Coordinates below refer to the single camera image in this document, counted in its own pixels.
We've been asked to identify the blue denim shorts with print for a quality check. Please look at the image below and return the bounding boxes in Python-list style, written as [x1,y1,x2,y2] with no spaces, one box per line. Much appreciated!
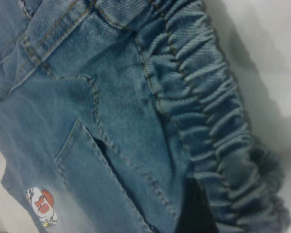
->
[0,0,291,233]

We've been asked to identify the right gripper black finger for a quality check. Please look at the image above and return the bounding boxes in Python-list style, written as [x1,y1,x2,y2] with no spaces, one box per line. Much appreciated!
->
[178,178,220,233]

